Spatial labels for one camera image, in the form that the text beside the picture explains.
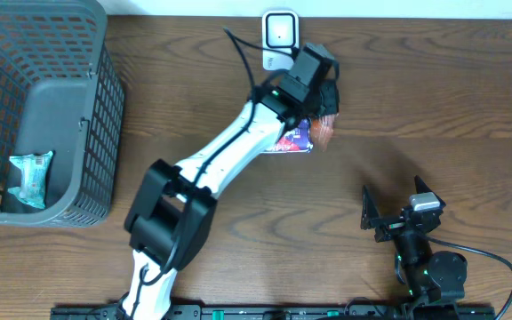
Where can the dark grey plastic basket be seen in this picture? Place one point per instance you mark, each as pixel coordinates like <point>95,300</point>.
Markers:
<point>59,94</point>

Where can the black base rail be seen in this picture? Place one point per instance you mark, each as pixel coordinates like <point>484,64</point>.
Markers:
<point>361,310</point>

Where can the orange chocolate bar wrapper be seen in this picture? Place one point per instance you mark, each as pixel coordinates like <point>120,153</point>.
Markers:
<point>321,130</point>

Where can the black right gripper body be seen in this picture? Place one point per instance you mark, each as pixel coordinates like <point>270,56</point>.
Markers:
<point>389,227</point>

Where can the teal snack packet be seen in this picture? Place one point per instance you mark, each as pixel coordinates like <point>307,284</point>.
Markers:
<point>33,170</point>

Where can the white barcode scanner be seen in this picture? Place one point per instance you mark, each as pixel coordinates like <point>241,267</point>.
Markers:
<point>280,35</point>

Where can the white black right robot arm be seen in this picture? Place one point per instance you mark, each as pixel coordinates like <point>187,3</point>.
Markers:
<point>434,278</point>

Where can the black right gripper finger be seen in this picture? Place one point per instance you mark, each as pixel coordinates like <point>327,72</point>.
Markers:
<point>370,217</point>
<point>422,188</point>

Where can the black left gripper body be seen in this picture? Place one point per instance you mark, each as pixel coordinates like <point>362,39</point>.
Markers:
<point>330,99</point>

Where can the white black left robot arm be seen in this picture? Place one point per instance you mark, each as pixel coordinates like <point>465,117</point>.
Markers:
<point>171,215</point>

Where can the purple red snack packet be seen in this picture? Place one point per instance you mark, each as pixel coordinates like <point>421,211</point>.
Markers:
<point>295,141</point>

